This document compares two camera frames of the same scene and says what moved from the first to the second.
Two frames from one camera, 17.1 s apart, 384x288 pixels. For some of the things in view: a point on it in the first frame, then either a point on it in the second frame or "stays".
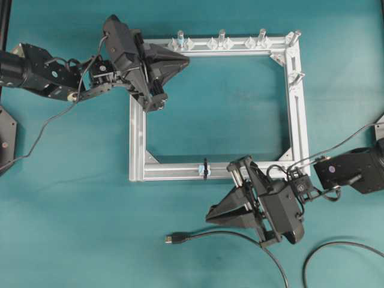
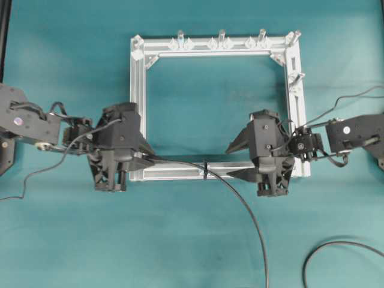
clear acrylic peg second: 221,42 stays
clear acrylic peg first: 180,43 stays
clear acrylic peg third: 263,41 stays
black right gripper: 272,203 to 268,140
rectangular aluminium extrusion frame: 143,167 stays
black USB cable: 177,237 to 246,199
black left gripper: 132,62 to 117,137
